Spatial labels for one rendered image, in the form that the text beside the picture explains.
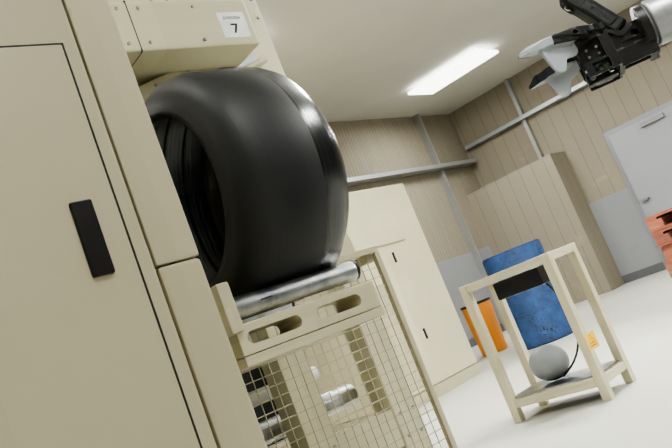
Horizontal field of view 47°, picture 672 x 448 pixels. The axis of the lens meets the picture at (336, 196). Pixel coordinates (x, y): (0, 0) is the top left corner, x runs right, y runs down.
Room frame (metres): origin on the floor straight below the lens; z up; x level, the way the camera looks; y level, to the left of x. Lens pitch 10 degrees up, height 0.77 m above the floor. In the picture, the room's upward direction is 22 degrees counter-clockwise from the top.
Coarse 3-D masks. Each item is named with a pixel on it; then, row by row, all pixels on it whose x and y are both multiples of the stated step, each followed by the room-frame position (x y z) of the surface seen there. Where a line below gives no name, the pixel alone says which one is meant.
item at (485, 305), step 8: (480, 304) 9.04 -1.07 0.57; (488, 304) 9.09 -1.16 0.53; (464, 312) 9.14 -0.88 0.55; (488, 312) 9.06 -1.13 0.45; (488, 320) 9.05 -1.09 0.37; (496, 320) 9.12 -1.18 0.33; (472, 328) 9.13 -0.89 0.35; (488, 328) 9.05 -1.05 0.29; (496, 328) 9.09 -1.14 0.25; (496, 336) 9.07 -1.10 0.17; (480, 344) 9.13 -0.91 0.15; (496, 344) 9.06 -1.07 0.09; (504, 344) 9.11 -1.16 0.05
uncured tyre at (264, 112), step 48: (192, 96) 1.51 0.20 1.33; (240, 96) 1.50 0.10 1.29; (288, 96) 1.57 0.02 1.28; (192, 144) 1.90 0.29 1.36; (240, 144) 1.46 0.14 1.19; (288, 144) 1.51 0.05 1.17; (336, 144) 1.61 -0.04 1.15; (192, 192) 1.95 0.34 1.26; (240, 192) 1.46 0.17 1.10; (288, 192) 1.50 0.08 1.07; (336, 192) 1.58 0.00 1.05; (240, 240) 1.50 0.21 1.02; (288, 240) 1.53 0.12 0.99; (336, 240) 1.63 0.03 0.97; (240, 288) 1.57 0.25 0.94
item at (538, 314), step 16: (496, 256) 7.95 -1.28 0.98; (512, 256) 7.88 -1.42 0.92; (528, 256) 7.89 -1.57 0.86; (496, 272) 8.00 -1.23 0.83; (544, 288) 7.90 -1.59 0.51; (512, 304) 7.98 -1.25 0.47; (528, 304) 7.89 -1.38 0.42; (544, 304) 7.88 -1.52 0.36; (560, 304) 7.95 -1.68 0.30; (528, 320) 7.92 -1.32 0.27; (544, 320) 7.88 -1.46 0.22; (560, 320) 7.90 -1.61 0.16; (528, 336) 7.96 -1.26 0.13; (544, 336) 7.89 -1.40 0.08; (560, 336) 7.88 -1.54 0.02
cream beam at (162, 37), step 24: (216, 0) 2.06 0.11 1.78; (240, 0) 2.11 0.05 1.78; (120, 24) 1.85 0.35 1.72; (144, 24) 1.89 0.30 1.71; (168, 24) 1.94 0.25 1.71; (192, 24) 1.99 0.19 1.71; (216, 24) 2.03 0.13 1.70; (144, 48) 1.88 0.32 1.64; (168, 48) 1.92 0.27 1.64; (192, 48) 1.97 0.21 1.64; (216, 48) 2.03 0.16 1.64; (240, 48) 2.09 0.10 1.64; (144, 72) 2.00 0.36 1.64; (168, 72) 2.06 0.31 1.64
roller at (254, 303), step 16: (320, 272) 1.64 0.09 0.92; (336, 272) 1.65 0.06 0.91; (352, 272) 1.68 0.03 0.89; (272, 288) 1.55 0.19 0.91; (288, 288) 1.57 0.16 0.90; (304, 288) 1.59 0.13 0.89; (320, 288) 1.63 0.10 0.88; (240, 304) 1.49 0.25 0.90; (256, 304) 1.52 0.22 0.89; (272, 304) 1.54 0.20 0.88
